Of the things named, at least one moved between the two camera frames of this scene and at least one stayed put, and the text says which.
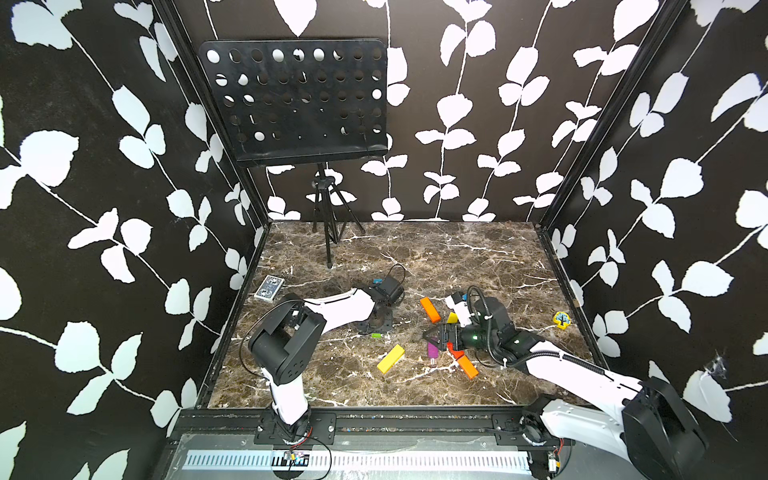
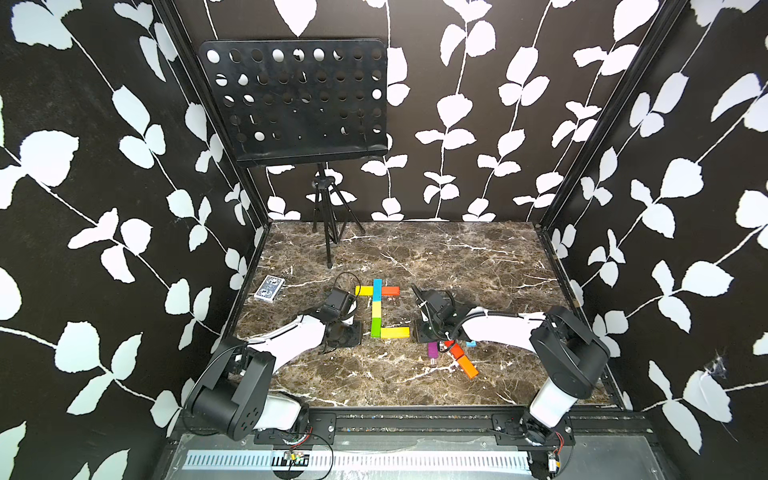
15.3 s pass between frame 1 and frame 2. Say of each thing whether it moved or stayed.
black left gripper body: moved
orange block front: stayed
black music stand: stayed
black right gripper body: moved
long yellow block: moved
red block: stayed
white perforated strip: stayed
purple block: stayed
